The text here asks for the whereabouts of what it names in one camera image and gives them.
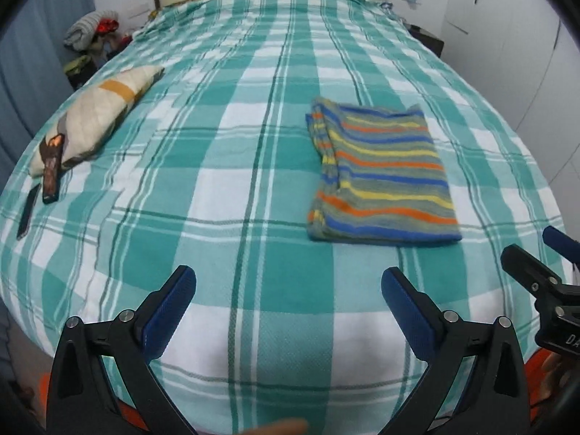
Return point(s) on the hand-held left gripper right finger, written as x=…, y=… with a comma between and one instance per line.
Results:
x=408, y=317

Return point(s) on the dark wooden nightstand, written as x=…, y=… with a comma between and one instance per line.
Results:
x=428, y=38

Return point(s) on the blue curtain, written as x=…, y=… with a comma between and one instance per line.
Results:
x=27, y=77

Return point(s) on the red cloth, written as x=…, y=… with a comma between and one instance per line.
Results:
x=108, y=27

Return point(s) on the black phone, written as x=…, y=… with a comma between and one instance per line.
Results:
x=27, y=213

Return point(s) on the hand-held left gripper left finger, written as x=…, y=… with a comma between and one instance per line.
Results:
x=170, y=312

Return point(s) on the dark green cloth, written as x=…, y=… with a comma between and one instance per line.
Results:
x=79, y=64

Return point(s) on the white wardrobe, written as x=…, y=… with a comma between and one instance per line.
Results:
x=507, y=31

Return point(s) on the green white plaid blanket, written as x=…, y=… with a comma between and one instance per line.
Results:
x=226, y=167

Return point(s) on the striped knitted sweater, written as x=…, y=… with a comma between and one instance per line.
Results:
x=385, y=176

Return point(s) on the cream orange printed pillow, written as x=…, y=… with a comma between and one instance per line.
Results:
x=99, y=108

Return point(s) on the person's right hand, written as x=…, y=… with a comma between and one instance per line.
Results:
x=553, y=371

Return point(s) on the grey knitted cloth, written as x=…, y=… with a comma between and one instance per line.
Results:
x=84, y=29

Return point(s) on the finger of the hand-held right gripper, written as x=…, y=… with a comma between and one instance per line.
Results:
x=528, y=267
x=562, y=242

